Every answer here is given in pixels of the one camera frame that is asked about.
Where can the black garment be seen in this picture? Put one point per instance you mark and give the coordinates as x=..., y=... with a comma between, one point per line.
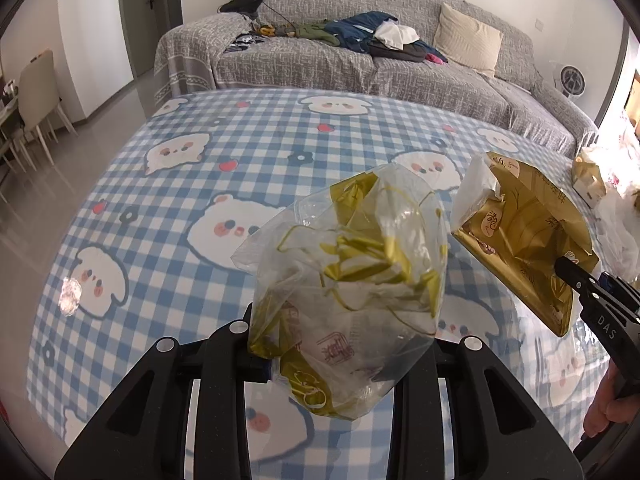
x=400, y=52

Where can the beige dining chair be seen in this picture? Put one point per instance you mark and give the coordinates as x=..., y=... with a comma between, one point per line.
x=37, y=85
x=12, y=152

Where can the grey covered sofa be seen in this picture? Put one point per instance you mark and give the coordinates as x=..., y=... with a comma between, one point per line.
x=310, y=70

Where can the pink sock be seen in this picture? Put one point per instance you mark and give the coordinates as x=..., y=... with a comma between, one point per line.
x=435, y=59

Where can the grey door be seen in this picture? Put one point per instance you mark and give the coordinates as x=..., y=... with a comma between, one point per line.
x=145, y=15

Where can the blue checked bear tablecloth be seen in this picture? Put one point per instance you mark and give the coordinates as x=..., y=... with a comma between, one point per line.
x=175, y=260

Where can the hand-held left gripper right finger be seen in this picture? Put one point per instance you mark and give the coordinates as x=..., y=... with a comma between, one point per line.
x=415, y=410

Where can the black bag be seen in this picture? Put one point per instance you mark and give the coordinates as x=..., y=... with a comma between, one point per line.
x=242, y=2

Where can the white garment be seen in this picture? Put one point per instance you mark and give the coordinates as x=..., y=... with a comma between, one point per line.
x=397, y=35

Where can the pile of clothes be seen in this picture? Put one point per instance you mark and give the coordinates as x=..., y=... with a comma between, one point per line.
x=355, y=30

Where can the gold paper bag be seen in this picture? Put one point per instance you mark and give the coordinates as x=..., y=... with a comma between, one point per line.
x=525, y=230

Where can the clear red-printed plastic bag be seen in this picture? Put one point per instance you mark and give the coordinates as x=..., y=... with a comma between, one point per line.
x=627, y=160

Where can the dining table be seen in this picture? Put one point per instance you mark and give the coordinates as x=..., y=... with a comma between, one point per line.
x=9, y=105

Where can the olive green garment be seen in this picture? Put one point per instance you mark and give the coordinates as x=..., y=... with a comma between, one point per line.
x=315, y=32

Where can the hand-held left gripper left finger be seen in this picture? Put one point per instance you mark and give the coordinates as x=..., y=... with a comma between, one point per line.
x=235, y=360

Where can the white plastic bag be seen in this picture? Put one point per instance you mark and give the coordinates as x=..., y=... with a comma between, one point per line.
x=620, y=240

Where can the white round fan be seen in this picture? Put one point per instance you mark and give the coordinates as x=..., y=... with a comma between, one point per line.
x=570, y=80

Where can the beige tissue box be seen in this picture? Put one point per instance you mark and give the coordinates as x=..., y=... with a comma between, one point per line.
x=590, y=177

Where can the clear bag with gold wrappers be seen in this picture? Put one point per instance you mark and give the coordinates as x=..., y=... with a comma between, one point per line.
x=350, y=270

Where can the cream cushion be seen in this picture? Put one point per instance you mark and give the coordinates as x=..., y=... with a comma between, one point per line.
x=467, y=40

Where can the person's right hand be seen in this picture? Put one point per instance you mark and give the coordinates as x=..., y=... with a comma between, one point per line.
x=602, y=410

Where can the printed packet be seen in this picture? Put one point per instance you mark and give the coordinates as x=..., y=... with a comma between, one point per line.
x=240, y=42

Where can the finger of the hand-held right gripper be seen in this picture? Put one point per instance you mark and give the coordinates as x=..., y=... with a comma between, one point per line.
x=622, y=295
x=580, y=282

